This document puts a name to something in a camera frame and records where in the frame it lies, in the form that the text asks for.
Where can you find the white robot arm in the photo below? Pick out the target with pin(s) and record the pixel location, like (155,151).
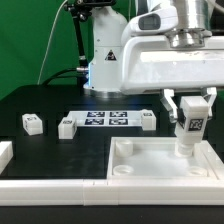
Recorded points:
(108,26)

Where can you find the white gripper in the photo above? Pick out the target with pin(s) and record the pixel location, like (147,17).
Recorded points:
(148,62)

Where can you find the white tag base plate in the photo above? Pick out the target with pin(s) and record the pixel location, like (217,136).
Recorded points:
(106,118)

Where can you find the white square tabletop part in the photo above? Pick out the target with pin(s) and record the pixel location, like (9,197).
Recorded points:
(157,158)

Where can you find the white left fence piece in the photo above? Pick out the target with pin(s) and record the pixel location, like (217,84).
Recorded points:
(6,154)

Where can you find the white front fence rail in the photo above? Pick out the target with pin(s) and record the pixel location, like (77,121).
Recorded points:
(102,192)

